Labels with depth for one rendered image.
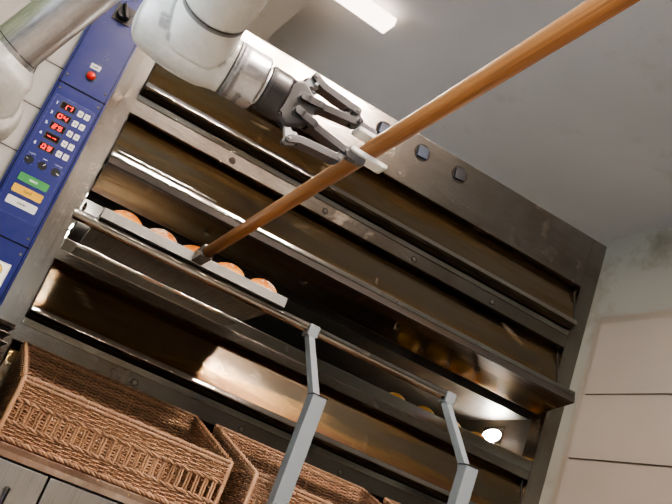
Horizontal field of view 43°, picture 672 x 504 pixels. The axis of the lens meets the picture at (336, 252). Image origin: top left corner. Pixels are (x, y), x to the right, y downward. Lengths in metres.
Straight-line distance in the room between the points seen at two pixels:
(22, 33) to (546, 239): 2.20
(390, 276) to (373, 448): 0.59
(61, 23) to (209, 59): 0.57
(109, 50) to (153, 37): 1.52
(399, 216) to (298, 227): 0.39
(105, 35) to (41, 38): 1.04
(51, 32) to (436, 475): 1.93
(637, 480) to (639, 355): 0.85
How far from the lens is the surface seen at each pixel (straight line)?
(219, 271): 2.31
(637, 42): 4.79
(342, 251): 2.90
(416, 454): 2.97
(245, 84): 1.30
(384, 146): 1.33
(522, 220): 3.32
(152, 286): 2.66
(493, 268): 3.19
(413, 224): 3.03
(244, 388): 2.70
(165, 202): 2.62
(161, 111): 2.80
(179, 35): 1.27
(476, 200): 3.22
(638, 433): 5.67
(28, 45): 1.79
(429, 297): 3.04
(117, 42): 2.82
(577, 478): 5.89
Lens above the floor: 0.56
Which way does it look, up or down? 20 degrees up
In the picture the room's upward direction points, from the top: 21 degrees clockwise
